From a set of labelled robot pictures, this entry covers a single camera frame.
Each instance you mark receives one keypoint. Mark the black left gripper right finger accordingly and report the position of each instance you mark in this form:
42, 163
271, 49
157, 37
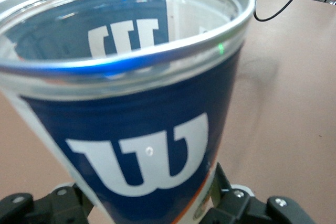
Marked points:
249, 208

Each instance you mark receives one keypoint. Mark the Wilson tennis ball can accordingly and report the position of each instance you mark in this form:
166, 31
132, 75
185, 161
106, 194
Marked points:
144, 119

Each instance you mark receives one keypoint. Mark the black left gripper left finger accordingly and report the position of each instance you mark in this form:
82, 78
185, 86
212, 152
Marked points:
39, 208

